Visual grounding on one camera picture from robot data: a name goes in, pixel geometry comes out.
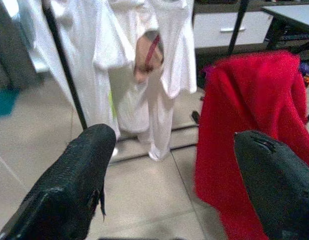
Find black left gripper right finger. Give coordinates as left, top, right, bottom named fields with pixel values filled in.
left=233, top=129, right=309, bottom=240

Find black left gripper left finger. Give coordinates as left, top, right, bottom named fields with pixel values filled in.
left=0, top=123, right=118, bottom=240

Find red garment white stripes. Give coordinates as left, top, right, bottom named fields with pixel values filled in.
left=193, top=49, right=309, bottom=240

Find teal floor mat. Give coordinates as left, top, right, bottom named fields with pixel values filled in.
left=0, top=88, right=20, bottom=118

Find metal clothes rack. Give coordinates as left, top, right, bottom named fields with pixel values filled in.
left=41, top=0, right=203, bottom=163

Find white shirt with pink print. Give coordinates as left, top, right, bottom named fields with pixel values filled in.
left=51, top=0, right=168, bottom=86

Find white drawer unit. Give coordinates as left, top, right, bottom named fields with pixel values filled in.
left=194, top=11, right=274, bottom=50

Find grey table black legs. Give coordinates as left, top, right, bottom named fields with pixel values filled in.
left=260, top=3, right=309, bottom=58

